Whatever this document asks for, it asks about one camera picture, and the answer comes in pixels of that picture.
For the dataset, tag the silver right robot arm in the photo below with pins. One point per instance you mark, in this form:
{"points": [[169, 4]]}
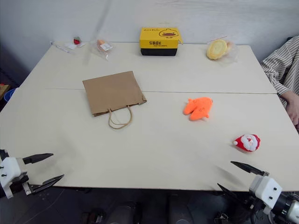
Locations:
{"points": [[286, 207]]}

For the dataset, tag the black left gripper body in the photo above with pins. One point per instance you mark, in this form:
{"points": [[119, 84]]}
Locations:
{"points": [[17, 184]]}

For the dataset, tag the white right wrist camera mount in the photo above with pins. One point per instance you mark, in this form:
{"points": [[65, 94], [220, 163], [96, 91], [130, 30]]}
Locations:
{"points": [[266, 189]]}

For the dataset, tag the dark rounded shape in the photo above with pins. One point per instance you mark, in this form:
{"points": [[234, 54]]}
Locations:
{"points": [[123, 213]]}

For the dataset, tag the long clear plastic packet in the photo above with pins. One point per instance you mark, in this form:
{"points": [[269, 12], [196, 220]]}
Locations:
{"points": [[61, 48]]}

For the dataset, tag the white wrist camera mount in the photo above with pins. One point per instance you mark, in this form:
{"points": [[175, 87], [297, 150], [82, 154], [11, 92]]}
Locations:
{"points": [[266, 189], [10, 169]]}

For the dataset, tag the small white packet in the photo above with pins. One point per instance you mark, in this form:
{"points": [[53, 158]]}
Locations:
{"points": [[71, 45]]}

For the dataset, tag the wooden box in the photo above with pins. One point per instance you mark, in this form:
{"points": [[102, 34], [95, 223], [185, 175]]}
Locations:
{"points": [[3, 89]]}

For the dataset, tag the clear bag with orange toy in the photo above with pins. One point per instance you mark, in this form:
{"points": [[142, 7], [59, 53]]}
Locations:
{"points": [[102, 53]]}

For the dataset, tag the yellow black duck box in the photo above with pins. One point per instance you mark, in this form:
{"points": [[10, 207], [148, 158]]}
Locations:
{"points": [[158, 42]]}

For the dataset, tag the orange plush toy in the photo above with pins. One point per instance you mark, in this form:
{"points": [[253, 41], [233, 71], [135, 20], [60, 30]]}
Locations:
{"points": [[199, 107]]}

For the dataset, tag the person in striped shirt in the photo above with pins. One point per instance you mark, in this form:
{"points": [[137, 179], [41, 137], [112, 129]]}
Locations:
{"points": [[280, 65]]}

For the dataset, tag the santa claus plush toy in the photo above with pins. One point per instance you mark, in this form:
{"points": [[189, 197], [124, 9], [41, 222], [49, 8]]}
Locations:
{"points": [[248, 142]]}

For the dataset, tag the clear bag with yellow plush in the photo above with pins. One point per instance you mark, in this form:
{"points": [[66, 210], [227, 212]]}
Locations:
{"points": [[231, 58]]}

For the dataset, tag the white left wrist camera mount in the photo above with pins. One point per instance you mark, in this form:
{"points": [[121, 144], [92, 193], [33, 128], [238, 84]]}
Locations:
{"points": [[10, 169]]}

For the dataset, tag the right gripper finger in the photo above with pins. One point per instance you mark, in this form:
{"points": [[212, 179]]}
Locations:
{"points": [[234, 196], [251, 169]]}

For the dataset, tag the bystander's bare hand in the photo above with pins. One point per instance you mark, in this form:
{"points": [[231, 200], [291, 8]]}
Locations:
{"points": [[294, 109]]}

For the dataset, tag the brown paper bag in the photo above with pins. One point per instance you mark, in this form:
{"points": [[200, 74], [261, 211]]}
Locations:
{"points": [[112, 92]]}

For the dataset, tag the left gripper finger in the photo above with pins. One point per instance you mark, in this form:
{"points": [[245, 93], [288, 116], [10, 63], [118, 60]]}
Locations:
{"points": [[47, 184], [37, 157]]}

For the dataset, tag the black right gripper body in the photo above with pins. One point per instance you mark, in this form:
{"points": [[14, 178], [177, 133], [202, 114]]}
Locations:
{"points": [[256, 205]]}

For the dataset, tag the blue bucket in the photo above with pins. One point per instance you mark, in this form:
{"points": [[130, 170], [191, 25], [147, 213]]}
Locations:
{"points": [[9, 94]]}

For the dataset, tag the small red strawberry toy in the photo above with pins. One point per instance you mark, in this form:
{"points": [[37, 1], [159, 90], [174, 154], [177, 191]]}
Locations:
{"points": [[76, 40]]}

